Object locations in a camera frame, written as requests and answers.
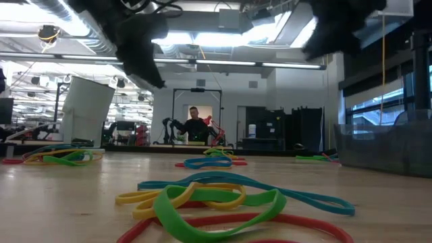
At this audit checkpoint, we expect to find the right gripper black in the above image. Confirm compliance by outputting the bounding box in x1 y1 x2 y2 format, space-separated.
301 0 388 62

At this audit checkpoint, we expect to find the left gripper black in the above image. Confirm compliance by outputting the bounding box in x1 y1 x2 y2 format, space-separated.
114 13 170 90

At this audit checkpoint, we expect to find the long teal rubber band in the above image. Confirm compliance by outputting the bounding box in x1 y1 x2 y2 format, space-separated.
137 171 356 217

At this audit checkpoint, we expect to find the clear plastic bin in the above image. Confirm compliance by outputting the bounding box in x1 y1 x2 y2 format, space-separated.
333 118 432 179

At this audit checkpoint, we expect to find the small background monitor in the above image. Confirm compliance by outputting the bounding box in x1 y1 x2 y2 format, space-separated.
116 120 136 132

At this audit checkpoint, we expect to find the person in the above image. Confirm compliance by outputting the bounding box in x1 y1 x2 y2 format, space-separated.
178 106 210 146

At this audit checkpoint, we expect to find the long ceiling light bar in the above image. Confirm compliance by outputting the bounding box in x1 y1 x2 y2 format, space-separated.
0 51 327 71

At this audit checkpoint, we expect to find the black folding screen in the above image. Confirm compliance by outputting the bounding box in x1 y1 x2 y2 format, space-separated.
292 107 325 151

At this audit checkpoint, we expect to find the grey ceiling box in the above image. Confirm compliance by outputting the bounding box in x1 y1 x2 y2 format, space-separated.
218 8 241 30

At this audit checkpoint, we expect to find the black cabinet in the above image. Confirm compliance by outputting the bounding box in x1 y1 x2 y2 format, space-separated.
244 107 286 151

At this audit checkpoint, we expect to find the black monitor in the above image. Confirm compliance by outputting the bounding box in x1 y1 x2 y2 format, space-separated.
0 97 14 125

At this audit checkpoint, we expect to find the black gantry frame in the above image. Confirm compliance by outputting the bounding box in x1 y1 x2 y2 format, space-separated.
171 87 223 146

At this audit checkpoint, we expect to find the black table frame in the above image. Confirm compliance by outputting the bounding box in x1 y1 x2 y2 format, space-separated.
13 143 338 157

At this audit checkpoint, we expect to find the black post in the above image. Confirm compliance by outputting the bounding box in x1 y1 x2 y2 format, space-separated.
410 28 432 112

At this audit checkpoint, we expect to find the black ceiling cable reel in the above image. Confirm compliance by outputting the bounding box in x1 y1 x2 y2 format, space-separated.
37 25 61 45

